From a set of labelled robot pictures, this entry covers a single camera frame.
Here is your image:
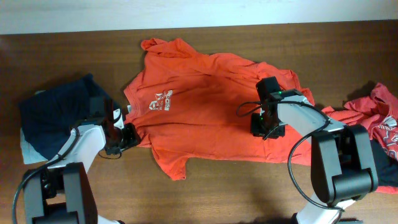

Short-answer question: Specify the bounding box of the red patterned shirt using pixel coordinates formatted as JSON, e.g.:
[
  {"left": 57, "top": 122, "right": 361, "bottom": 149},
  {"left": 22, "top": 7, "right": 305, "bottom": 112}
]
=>
[{"left": 322, "top": 83, "right": 397, "bottom": 194}]

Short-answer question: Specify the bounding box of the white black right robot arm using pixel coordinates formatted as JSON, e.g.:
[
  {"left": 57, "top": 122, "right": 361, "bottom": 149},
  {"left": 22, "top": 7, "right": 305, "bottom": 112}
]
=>
[{"left": 251, "top": 77, "right": 379, "bottom": 224}]

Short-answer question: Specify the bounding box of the orange t-shirt white print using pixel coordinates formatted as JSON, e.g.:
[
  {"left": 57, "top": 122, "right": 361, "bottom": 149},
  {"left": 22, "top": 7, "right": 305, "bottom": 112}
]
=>
[{"left": 124, "top": 39, "right": 300, "bottom": 180}]

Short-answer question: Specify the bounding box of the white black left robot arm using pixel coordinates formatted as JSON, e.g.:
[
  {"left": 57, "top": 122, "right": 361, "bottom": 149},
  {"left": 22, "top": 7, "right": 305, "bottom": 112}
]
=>
[{"left": 13, "top": 96, "right": 141, "bottom": 224}]

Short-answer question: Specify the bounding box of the black shirt in pile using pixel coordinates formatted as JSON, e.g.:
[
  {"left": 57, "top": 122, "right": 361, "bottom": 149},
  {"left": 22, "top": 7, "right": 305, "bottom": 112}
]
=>
[{"left": 371, "top": 139, "right": 397, "bottom": 187}]

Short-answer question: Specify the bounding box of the folded light blue shirt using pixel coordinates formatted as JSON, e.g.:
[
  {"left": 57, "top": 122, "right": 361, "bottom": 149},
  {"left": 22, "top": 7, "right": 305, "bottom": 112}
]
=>
[{"left": 20, "top": 116, "right": 47, "bottom": 164}]

